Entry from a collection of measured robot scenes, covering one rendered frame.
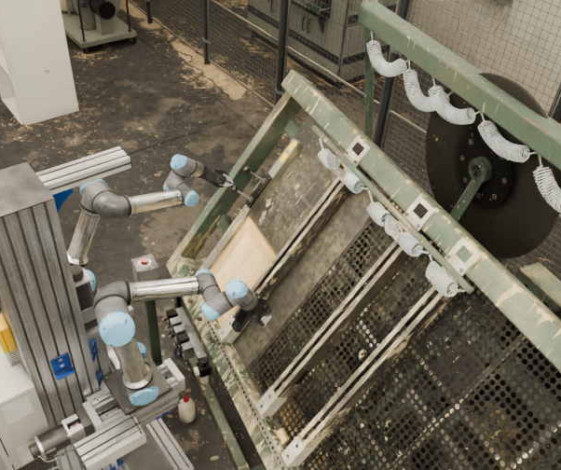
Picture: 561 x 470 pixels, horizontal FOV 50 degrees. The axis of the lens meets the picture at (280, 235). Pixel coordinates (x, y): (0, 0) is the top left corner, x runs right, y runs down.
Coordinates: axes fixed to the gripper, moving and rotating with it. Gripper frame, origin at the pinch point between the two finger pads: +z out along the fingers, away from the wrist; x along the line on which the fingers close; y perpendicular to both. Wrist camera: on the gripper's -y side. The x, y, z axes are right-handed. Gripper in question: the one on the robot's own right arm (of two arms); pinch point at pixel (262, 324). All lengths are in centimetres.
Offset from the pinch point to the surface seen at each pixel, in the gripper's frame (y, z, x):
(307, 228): 44.3, 1.0, 21.8
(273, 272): 20.2, 13.3, 24.2
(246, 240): 23, 24, 57
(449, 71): 128, -30, 11
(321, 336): 15.2, 10.0, -17.6
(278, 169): 58, 5, 62
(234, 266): 10, 30, 54
